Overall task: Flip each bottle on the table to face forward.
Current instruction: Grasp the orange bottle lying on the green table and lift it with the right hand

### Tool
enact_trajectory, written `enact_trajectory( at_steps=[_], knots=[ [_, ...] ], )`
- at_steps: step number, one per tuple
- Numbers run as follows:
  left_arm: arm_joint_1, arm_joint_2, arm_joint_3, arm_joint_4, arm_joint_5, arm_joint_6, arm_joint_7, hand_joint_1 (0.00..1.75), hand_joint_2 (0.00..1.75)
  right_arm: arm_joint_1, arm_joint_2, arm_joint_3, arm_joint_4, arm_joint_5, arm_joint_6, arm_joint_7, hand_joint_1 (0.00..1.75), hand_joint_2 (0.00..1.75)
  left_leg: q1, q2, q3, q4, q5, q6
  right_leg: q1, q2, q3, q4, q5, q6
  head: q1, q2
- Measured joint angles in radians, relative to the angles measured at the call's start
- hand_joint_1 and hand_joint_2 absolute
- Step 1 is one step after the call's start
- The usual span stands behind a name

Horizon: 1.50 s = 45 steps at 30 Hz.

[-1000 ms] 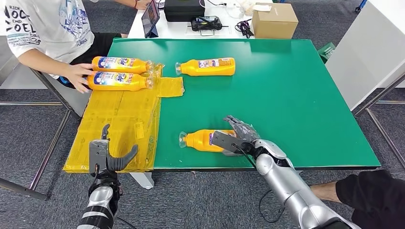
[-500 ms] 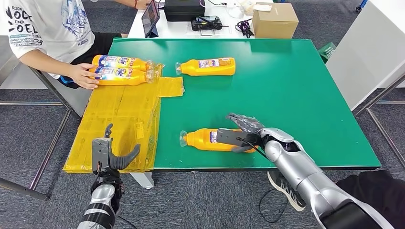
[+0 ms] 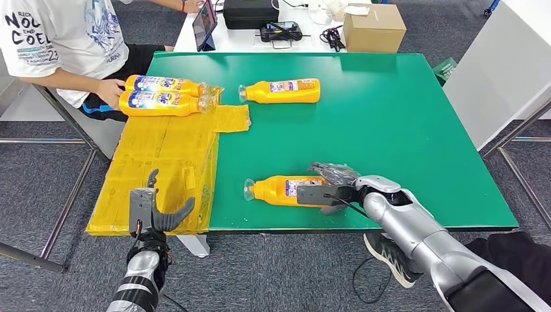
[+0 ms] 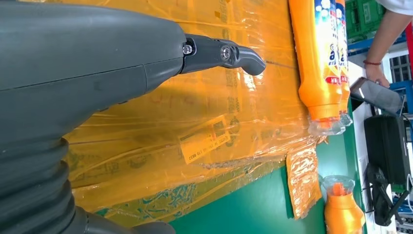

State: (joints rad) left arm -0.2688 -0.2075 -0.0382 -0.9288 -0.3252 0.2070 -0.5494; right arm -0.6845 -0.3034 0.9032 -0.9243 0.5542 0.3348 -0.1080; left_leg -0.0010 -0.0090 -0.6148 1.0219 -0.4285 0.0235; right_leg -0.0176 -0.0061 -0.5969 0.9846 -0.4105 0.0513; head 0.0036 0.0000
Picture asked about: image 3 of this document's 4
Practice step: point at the person's right forearm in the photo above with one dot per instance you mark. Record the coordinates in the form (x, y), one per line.
(60, 81)

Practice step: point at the blue caster leg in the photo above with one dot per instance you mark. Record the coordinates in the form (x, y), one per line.
(490, 6)

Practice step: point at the person's left forearm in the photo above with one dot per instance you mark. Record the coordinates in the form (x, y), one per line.
(168, 3)

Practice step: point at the person's right hand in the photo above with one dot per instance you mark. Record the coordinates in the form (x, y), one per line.
(110, 92)

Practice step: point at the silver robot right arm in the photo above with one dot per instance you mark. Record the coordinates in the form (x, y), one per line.
(422, 241)

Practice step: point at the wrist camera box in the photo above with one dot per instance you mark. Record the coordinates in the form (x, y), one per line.
(314, 196)
(142, 211)

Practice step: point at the black tablet with stand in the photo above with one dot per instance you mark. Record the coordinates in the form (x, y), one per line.
(204, 23)

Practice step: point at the white desk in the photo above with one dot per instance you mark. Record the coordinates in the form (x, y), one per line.
(236, 41)

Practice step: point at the black carrying case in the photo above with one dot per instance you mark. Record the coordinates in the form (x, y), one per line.
(250, 14)

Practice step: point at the person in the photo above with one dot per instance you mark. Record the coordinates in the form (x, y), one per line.
(512, 252)
(64, 43)

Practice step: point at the clear plastic bag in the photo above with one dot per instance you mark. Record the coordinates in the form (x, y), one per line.
(320, 13)

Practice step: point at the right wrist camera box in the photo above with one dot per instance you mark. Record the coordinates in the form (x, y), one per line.
(314, 196)

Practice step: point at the white side table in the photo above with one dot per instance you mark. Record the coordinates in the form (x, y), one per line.
(499, 64)

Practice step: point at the orange detergent bottle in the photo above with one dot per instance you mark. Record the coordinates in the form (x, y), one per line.
(280, 94)
(271, 191)
(189, 88)
(163, 107)

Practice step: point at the black handheld controller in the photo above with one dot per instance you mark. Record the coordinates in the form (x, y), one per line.
(281, 32)

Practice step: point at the person's left hand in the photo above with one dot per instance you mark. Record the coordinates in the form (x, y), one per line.
(192, 5)

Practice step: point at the white table foot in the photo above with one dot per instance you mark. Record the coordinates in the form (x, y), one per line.
(196, 246)

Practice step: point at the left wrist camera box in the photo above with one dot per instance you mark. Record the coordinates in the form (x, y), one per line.
(142, 211)

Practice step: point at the black sneaker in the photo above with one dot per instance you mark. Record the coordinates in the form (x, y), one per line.
(387, 256)

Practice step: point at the white paper slip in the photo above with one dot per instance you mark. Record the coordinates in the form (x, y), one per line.
(357, 10)

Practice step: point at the brown cardboard box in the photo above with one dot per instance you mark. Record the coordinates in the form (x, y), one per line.
(374, 33)

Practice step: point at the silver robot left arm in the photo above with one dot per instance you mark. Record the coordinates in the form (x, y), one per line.
(137, 280)

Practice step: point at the yellow taped cardboard sheet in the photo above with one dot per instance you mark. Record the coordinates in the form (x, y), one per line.
(168, 163)

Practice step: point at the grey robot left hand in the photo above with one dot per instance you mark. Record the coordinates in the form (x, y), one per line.
(170, 221)

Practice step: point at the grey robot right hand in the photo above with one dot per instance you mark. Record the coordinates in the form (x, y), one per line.
(338, 174)

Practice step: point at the metal table frame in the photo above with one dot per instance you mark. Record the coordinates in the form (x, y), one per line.
(514, 130)

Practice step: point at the green box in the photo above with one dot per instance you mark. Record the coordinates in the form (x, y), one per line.
(444, 70)

